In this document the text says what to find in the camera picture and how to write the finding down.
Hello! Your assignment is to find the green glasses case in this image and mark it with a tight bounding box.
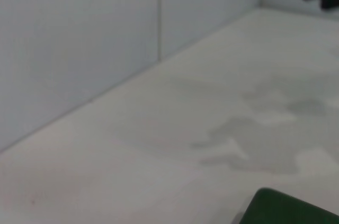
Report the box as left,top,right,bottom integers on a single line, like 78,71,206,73
239,187,339,224

